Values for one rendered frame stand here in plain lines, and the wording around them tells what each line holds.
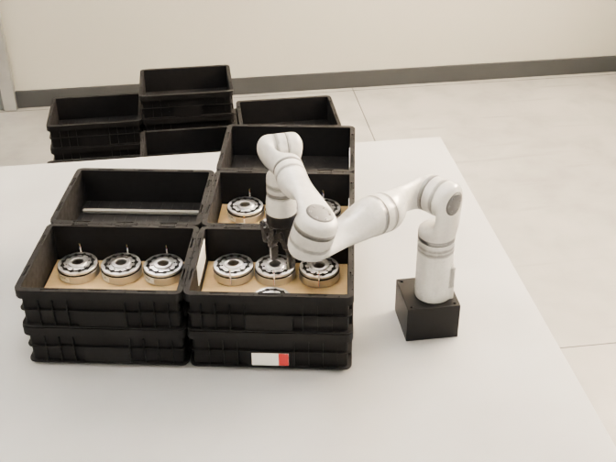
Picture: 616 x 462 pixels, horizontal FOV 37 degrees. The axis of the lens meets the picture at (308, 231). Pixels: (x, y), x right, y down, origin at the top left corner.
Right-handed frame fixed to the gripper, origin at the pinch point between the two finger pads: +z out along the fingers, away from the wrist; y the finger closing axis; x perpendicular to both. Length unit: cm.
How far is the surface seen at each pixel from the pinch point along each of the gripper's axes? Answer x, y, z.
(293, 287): -0.1, 4.2, 6.6
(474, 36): 298, -156, 61
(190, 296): -28.6, -0.8, -2.6
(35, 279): -48, -38, 1
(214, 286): -14.1, -10.4, 6.7
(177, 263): -16.8, -21.7, 3.9
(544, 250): 173, -22, 89
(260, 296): -17.4, 11.3, -3.1
